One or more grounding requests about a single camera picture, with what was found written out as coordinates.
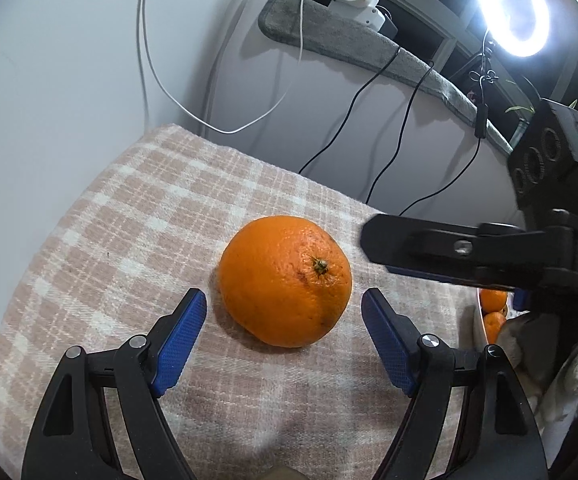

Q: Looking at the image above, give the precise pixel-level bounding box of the white floral plate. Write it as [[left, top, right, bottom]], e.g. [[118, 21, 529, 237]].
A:
[[473, 287, 492, 348]]

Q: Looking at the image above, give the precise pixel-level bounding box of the black cable with inline switch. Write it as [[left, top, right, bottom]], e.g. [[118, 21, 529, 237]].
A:
[[398, 30, 500, 217]]

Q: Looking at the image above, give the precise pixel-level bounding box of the spider plant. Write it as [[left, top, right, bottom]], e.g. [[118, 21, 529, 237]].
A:
[[505, 99, 578, 117]]

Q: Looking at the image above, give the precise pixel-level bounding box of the pink plaid blanket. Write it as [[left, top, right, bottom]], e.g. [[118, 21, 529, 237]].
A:
[[0, 124, 520, 480]]

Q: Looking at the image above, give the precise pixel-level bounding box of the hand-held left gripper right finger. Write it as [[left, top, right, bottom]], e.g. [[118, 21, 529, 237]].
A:
[[361, 288, 550, 480]]

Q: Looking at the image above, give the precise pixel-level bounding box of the white ring light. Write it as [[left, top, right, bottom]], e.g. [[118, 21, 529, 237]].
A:
[[476, 0, 550, 58]]

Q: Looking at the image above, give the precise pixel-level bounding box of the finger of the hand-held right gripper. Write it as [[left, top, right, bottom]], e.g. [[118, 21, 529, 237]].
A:
[[361, 214, 574, 291], [386, 264, 528, 311]]

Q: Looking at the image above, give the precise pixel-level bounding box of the white charger block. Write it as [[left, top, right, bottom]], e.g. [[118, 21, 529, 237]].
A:
[[363, 6, 388, 29]]

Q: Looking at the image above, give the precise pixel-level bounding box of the large smooth orange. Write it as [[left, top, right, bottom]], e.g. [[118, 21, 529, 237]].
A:
[[480, 287, 510, 313], [219, 215, 353, 348]]

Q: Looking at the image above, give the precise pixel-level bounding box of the white cable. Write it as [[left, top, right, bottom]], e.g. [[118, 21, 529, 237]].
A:
[[136, 0, 320, 135]]

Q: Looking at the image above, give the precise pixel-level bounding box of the grey windowsill mat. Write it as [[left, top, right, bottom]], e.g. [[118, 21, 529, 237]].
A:
[[259, 0, 520, 156]]

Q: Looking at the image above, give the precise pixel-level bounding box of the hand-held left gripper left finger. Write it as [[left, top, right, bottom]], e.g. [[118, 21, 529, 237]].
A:
[[21, 288, 208, 480]]

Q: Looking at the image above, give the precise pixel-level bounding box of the grey window frame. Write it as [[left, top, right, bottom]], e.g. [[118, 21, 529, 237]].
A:
[[319, 0, 578, 126]]

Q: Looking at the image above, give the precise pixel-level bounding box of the small rough-skinned tangerine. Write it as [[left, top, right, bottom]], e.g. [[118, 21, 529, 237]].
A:
[[484, 311, 508, 345]]

